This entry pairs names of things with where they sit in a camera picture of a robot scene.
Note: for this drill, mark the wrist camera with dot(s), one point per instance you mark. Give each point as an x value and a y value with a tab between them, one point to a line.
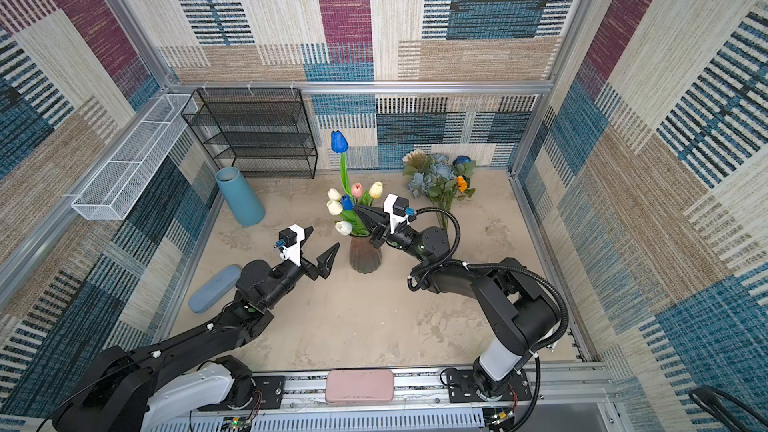
289	244
398	210

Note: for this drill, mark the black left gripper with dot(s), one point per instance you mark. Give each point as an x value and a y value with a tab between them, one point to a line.
323	271

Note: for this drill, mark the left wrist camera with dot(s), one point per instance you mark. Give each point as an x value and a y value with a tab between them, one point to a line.
289	244

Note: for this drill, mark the pink tulip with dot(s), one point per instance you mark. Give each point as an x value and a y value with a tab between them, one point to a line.
357	190

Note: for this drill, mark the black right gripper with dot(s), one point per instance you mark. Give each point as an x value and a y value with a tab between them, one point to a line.
380	226

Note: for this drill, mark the black wire mesh shelf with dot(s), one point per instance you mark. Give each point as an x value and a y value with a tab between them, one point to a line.
261	132

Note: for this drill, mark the blue glasses case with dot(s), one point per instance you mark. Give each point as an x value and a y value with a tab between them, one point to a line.
214	289

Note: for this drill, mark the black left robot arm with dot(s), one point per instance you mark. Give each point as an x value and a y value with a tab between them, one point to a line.
139	389

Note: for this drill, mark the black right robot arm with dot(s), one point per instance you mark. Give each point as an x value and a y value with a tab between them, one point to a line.
525	312

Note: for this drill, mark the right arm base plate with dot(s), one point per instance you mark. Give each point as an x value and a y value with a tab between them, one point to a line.
465	386

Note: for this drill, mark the pink rectangular case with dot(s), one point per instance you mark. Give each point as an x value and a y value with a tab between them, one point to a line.
359	386

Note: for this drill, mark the blue cylindrical vase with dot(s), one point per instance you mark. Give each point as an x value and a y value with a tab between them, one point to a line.
245	206

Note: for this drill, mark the pink ribbed glass vase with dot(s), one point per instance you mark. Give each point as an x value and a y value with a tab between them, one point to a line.
364	258

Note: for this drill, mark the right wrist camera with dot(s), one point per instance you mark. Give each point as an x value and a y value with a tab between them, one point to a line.
398	210

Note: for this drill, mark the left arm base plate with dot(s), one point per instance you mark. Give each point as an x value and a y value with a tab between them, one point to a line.
250	394

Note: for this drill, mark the yellow tulip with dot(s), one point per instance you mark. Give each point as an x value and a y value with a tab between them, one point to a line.
375	192

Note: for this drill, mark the white wire mesh basket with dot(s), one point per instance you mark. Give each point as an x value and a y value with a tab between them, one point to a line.
122	179

